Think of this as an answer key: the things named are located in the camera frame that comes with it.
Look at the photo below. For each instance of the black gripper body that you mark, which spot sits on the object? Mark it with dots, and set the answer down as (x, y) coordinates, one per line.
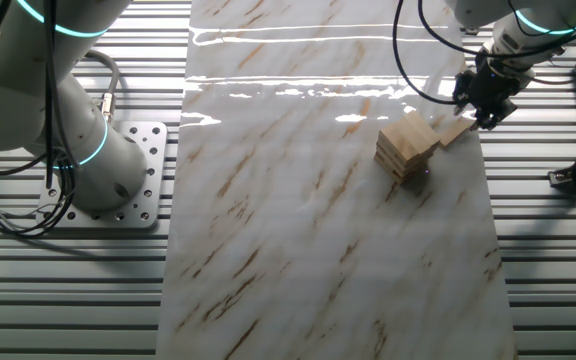
(493, 90)

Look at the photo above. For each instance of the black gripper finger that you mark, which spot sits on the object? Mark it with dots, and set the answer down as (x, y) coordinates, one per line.
(463, 92)
(495, 117)

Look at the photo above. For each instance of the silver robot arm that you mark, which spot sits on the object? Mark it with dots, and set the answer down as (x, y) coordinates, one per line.
(93, 160)

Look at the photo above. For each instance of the white marble pattern sheet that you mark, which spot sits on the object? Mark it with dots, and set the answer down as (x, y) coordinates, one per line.
(293, 225)

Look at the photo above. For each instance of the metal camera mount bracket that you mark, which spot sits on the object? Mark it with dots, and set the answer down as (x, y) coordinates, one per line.
(563, 177)

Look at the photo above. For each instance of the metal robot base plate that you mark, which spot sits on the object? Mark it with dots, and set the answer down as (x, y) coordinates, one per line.
(153, 150)

